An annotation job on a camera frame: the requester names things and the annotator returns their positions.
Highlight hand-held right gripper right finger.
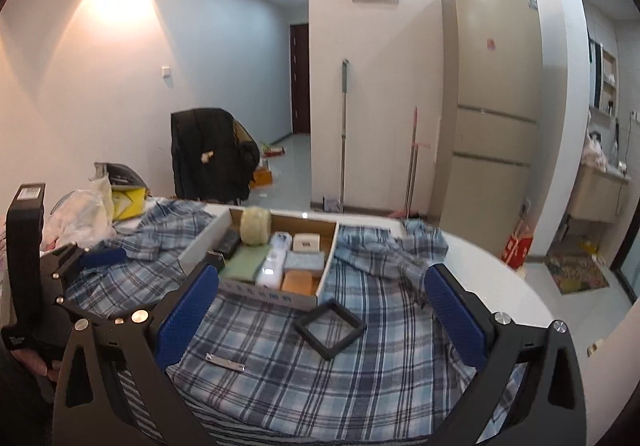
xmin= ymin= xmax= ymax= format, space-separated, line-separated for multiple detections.
xmin=424 ymin=263 xmax=588 ymax=446

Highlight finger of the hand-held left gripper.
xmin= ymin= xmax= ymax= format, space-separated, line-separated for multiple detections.
xmin=53 ymin=293 xmax=133 ymax=328
xmin=54 ymin=245 xmax=129 ymax=285

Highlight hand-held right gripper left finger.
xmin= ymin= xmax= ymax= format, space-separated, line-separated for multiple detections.
xmin=52 ymin=261 xmax=221 ymax=446

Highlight cardboard box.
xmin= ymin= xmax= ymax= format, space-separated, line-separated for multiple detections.
xmin=177 ymin=207 xmax=340 ymax=311

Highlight green box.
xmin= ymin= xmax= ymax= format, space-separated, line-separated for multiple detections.
xmin=218 ymin=244 xmax=271 ymax=285

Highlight black small case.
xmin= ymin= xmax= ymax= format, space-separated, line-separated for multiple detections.
xmin=217 ymin=229 xmax=242 ymax=260

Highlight white remote control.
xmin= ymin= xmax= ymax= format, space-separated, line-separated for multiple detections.
xmin=255 ymin=231 xmax=294 ymax=288

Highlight black square frame case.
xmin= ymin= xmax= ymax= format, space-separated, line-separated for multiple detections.
xmin=292 ymin=298 xmax=367 ymax=361

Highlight pale yellow roll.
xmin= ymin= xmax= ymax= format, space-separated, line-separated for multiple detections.
xmin=239 ymin=207 xmax=272 ymax=247

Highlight orange case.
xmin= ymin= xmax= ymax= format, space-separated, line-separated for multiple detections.
xmin=280 ymin=271 xmax=321 ymax=297

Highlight blue grey small box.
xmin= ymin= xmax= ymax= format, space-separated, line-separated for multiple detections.
xmin=283 ymin=251 xmax=326 ymax=275

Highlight white square box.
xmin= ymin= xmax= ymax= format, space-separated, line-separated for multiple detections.
xmin=292 ymin=232 xmax=321 ymax=253

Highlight person's left hand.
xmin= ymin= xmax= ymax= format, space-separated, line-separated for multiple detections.
xmin=7 ymin=347 xmax=64 ymax=377

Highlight white plastic bag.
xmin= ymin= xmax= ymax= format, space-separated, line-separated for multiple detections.
xmin=41 ymin=175 xmax=117 ymax=250

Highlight yellow bag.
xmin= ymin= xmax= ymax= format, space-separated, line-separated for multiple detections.
xmin=110 ymin=185 xmax=149 ymax=221

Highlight small metal clip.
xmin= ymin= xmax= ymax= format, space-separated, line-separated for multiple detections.
xmin=204 ymin=352 xmax=247 ymax=372

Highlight grey bag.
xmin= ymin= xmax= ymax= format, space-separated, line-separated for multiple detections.
xmin=93 ymin=161 xmax=146 ymax=190

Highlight red carton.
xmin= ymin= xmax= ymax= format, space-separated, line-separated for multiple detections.
xmin=501 ymin=219 xmax=534 ymax=270

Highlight grey striped cloth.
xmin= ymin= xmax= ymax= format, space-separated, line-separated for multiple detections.
xmin=116 ymin=368 xmax=167 ymax=445

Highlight patterned bathroom mat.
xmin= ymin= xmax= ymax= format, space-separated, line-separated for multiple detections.
xmin=544 ymin=250 xmax=612 ymax=297

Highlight blue plaid blanket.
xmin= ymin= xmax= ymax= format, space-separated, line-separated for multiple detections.
xmin=64 ymin=198 xmax=527 ymax=446

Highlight chair with black jacket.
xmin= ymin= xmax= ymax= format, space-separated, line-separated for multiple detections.
xmin=170 ymin=107 xmax=261 ymax=205

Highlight orange box on floor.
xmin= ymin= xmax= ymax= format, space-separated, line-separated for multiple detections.
xmin=248 ymin=165 xmax=274 ymax=191

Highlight black framed glass door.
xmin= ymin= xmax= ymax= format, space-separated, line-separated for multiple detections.
xmin=611 ymin=206 xmax=640 ymax=304

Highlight beige sink cabinet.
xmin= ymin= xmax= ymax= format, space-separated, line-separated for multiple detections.
xmin=569 ymin=165 xmax=632 ymax=225

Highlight pink cloth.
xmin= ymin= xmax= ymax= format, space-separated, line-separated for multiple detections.
xmin=581 ymin=129 xmax=609 ymax=173

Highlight beige refrigerator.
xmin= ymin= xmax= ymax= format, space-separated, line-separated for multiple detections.
xmin=430 ymin=0 xmax=544 ymax=258

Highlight dark brown door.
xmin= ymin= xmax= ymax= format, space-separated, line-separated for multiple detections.
xmin=288 ymin=22 xmax=311 ymax=135

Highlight bathroom mirror cabinet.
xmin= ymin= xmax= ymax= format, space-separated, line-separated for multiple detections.
xmin=587 ymin=38 xmax=620 ymax=118

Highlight red handled broom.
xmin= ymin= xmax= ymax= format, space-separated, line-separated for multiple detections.
xmin=390 ymin=106 xmax=431 ymax=220

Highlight grey handled mop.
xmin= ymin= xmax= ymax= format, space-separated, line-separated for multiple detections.
xmin=322 ymin=58 xmax=350 ymax=213

